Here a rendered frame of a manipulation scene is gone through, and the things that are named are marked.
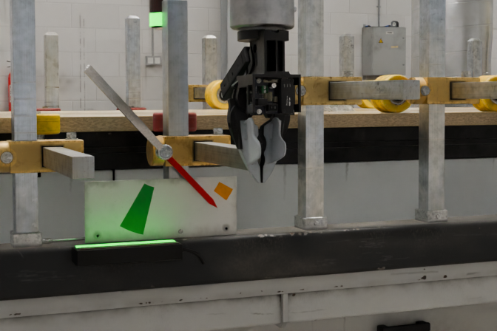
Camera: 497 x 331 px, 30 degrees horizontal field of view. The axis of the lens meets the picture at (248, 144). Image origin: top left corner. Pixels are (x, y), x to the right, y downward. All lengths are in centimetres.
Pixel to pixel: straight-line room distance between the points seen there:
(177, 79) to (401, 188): 64
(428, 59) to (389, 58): 806
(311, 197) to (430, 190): 24
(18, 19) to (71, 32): 730
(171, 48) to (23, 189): 33
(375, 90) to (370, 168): 47
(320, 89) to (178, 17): 28
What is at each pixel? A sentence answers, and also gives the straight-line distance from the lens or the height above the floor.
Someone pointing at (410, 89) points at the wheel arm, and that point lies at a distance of 143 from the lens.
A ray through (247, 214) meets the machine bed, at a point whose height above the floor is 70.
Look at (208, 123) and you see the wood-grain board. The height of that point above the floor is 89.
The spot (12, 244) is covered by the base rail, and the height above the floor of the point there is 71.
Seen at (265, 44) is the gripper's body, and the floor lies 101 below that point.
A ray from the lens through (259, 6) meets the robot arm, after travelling 126.
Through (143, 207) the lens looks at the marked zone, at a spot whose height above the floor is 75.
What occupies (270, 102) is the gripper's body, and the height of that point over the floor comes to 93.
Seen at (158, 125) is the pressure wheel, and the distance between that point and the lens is 168.
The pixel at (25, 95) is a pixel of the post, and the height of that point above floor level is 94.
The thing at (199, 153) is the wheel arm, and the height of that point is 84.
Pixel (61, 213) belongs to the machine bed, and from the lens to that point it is 174.
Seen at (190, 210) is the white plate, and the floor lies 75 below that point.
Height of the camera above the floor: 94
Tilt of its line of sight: 3 degrees down
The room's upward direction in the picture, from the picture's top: straight up
